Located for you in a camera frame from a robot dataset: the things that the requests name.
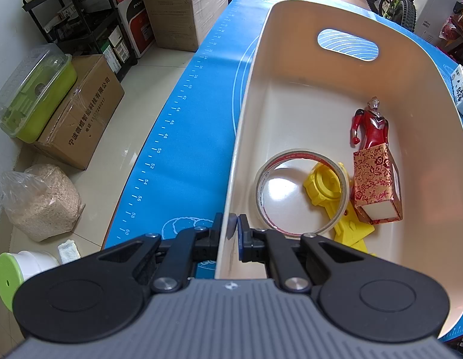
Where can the red white appliance box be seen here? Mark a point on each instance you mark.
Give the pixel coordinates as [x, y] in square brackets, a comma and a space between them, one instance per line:
[137, 25]

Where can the red superhero action figure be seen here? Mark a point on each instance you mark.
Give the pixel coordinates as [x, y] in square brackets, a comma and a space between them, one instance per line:
[369, 127]

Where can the yellow plastic toy key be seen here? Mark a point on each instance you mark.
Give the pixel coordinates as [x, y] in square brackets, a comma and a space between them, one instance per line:
[324, 190]

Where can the green plastic lidded container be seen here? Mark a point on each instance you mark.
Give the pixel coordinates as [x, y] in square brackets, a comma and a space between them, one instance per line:
[33, 92]

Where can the large stacked cardboard box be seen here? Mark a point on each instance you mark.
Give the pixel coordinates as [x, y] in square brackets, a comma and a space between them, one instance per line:
[183, 24]

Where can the bag of wood shavings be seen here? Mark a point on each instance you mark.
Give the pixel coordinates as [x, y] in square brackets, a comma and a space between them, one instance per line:
[41, 201]

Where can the clear adhesive tape roll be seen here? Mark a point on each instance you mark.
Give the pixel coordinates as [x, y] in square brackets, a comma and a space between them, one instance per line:
[302, 154]

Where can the magenta floral gift box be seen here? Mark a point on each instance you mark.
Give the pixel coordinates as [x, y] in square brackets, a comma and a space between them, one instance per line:
[376, 185]

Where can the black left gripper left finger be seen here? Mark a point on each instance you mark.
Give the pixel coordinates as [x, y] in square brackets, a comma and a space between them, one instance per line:
[101, 294]

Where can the green white round stool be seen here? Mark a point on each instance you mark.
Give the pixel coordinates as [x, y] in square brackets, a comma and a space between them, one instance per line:
[17, 268]

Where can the brown cardboard box on floor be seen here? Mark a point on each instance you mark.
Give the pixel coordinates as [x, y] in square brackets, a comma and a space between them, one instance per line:
[75, 129]

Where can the black metal shelf rack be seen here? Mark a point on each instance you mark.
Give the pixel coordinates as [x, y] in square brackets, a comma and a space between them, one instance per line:
[85, 27]

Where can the white tissue pack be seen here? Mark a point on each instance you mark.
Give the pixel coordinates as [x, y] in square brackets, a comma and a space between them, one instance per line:
[457, 84]

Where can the blue silicone table mat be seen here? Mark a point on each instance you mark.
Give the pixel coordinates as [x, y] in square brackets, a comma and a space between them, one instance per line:
[181, 175]

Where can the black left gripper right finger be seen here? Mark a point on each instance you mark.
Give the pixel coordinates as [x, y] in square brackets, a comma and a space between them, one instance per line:
[363, 295]

